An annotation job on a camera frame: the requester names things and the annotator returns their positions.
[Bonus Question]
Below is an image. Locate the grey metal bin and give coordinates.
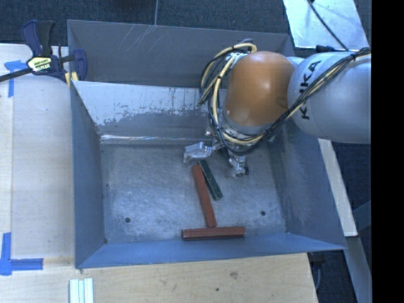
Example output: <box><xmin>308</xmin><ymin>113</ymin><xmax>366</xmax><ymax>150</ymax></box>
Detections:
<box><xmin>66</xmin><ymin>19</ymin><xmax>348</xmax><ymax>270</ymax></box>

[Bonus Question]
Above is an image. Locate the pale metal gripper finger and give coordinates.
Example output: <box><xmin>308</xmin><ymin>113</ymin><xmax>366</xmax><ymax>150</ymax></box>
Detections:
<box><xmin>186</xmin><ymin>141</ymin><xmax>213</xmax><ymax>155</ymax></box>
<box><xmin>183</xmin><ymin>151</ymin><xmax>210</xmax><ymax>165</ymax></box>

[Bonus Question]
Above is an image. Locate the red-brown flat block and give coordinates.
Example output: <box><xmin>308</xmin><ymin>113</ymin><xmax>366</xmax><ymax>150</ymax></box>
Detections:
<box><xmin>181</xmin><ymin>225</ymin><xmax>246</xmax><ymax>241</ymax></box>
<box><xmin>191</xmin><ymin>163</ymin><xmax>218</xmax><ymax>229</ymax></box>

